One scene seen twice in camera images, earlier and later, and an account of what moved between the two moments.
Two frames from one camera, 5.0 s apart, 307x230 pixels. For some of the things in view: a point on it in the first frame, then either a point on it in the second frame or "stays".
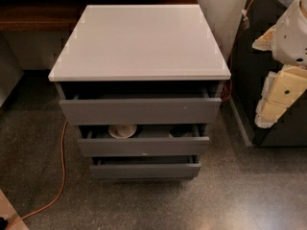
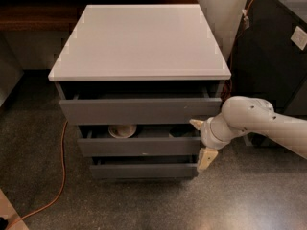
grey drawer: x=144 y=147 stays
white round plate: x=121 y=131 stays
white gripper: x=292 y=38 → x=206 y=134
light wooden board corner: x=9 y=212 stays
